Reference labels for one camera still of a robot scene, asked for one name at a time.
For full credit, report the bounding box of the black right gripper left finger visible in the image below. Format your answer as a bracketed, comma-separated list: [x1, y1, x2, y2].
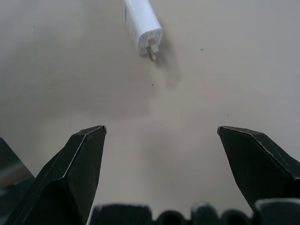
[5, 125, 107, 225]

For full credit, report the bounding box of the white plug adapter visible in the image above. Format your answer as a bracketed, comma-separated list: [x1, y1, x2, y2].
[123, 0, 164, 62]

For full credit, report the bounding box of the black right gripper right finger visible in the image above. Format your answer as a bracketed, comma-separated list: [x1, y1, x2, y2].
[217, 126, 300, 213]

